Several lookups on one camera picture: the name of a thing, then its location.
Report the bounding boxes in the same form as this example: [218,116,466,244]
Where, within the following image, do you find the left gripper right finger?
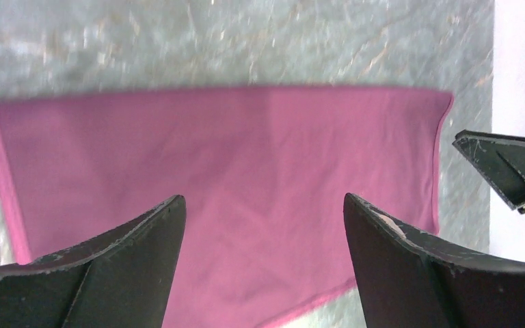
[343,193,525,327]

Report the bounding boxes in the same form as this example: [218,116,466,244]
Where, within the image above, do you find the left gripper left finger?
[0,195,187,327]

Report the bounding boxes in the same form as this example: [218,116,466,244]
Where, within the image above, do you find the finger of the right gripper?
[453,130,525,215]

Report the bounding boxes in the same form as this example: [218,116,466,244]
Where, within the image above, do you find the purple cloth napkin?
[0,86,453,327]

